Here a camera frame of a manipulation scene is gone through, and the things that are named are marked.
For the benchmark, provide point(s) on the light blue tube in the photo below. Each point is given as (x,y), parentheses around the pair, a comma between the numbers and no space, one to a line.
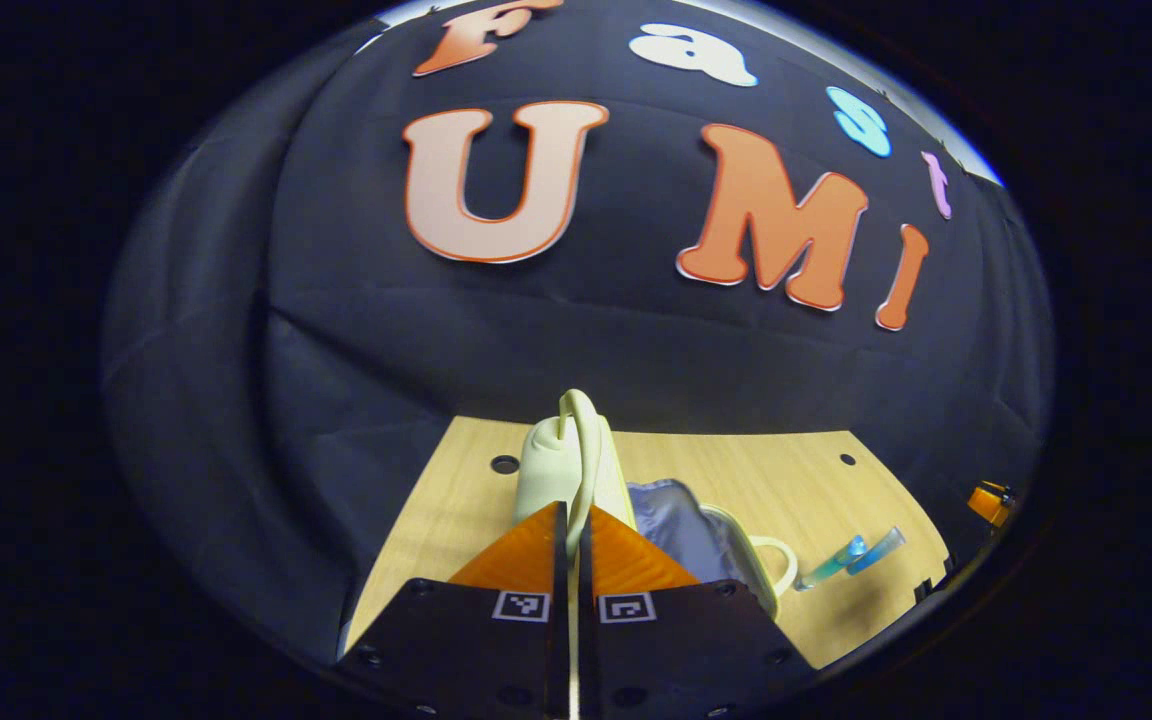
(881,548)

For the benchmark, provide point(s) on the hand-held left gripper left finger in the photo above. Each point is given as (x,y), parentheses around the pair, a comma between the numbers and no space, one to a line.
(476,650)

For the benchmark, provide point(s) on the blue round-capped bottle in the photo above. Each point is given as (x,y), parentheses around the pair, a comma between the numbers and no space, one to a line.
(826,568)

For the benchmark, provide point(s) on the cream suitcase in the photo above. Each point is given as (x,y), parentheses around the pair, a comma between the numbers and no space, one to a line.
(551,470)

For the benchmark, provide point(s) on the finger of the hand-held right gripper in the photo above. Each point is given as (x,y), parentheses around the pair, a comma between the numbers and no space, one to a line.
(988,505)

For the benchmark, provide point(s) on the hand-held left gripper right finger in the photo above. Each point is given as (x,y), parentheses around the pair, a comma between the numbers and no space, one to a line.
(676,650)

